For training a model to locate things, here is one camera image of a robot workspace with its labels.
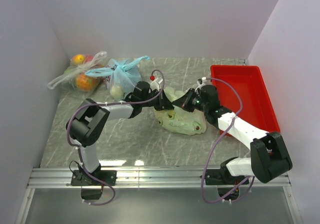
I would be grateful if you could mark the red plastic tray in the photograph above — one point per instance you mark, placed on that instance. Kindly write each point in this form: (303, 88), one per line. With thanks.
(249, 85)

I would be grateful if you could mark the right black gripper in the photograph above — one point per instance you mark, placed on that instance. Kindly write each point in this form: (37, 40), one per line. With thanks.
(184, 101)

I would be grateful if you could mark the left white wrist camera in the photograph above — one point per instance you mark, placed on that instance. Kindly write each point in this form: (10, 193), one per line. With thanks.
(156, 83)

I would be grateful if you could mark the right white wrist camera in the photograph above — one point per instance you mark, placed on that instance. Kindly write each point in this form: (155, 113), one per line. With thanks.
(200, 83)

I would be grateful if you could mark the light green plastic bag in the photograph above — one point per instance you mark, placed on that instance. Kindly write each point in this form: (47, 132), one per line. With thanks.
(182, 122)

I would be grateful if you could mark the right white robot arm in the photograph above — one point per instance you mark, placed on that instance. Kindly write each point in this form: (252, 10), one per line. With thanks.
(269, 157)

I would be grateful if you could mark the aluminium rail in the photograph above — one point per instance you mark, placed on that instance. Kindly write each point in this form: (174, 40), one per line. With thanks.
(121, 177)

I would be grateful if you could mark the blue tied plastic bag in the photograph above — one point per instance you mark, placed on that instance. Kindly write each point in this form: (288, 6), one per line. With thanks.
(120, 76)

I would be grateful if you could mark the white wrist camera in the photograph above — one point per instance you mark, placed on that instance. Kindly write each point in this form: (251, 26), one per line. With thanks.
(200, 83)
(156, 83)

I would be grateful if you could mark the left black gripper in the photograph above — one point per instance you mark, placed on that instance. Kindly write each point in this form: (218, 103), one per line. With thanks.
(165, 104)

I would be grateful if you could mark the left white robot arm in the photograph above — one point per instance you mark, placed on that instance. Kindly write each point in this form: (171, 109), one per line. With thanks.
(86, 124)

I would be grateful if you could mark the clear tied fruit bag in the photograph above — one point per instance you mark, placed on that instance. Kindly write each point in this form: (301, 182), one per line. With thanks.
(74, 76)

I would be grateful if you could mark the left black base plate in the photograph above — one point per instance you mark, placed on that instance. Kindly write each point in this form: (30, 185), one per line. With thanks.
(107, 177)

